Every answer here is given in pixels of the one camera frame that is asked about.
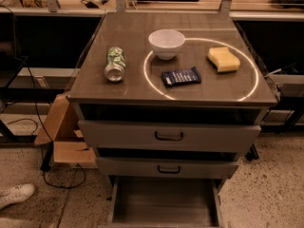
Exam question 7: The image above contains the grey bottom drawer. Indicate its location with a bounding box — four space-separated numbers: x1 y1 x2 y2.
98 177 222 228

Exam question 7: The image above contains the grey drawer cabinet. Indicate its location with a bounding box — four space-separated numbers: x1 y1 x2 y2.
67 11 279 228

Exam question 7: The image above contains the green soda can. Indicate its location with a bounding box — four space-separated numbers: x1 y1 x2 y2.
104 47 126 82

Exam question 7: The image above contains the white ceramic bowl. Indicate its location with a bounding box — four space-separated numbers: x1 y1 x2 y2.
148 29 185 60

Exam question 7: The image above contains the black floor cable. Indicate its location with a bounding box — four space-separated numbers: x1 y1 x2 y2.
0 5 87 189

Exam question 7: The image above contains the grey top drawer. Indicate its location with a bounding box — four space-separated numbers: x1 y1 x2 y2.
79 121 260 153

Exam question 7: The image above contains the grey drawer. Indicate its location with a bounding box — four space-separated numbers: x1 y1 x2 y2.
96 148 238 180
98 177 222 228
79 121 260 153

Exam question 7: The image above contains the grey middle drawer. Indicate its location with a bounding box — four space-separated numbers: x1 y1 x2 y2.
96 148 238 180

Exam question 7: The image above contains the brown cardboard box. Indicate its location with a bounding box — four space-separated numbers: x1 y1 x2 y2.
34 93 97 171

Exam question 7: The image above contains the white sneaker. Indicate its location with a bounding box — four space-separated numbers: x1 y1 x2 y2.
0 183 35 210

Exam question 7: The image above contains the yellow sponge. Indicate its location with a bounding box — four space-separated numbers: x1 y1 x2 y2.
207 47 240 73

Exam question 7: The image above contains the dark blue snack packet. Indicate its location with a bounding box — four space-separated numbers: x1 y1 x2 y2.
161 66 201 87

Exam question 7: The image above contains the background workbench shelf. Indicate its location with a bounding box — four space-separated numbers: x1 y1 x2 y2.
0 0 304 21

